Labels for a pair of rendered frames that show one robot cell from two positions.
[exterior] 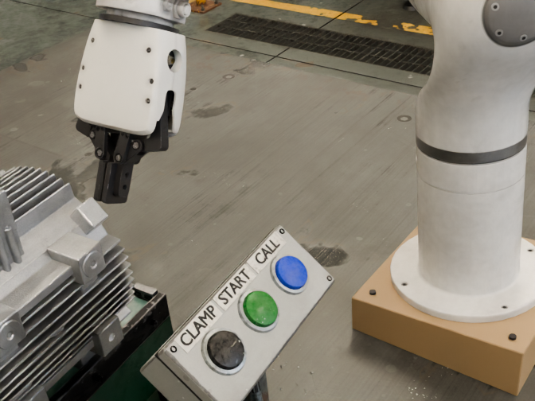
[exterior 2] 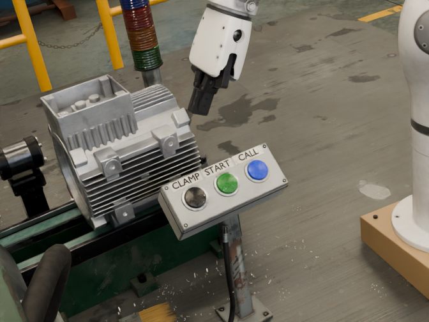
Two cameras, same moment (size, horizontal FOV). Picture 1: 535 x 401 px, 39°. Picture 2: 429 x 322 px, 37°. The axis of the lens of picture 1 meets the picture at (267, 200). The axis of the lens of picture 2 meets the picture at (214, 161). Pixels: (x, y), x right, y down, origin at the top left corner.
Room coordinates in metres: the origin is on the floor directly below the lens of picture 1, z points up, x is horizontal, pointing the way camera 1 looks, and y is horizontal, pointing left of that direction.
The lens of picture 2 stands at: (-0.18, -0.38, 1.56)
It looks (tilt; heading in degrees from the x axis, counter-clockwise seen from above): 31 degrees down; 33
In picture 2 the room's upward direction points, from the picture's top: 10 degrees counter-clockwise
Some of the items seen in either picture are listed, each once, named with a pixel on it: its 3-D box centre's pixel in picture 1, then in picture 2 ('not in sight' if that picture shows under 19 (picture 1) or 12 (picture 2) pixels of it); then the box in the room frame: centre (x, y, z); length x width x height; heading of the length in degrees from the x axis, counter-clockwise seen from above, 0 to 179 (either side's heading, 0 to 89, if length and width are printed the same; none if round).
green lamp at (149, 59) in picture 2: not in sight; (146, 55); (0.87, 0.42, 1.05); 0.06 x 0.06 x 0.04
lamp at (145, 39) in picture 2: not in sight; (142, 35); (0.87, 0.42, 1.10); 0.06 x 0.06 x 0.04
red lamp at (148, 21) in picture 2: not in sight; (137, 15); (0.87, 0.42, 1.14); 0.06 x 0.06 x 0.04
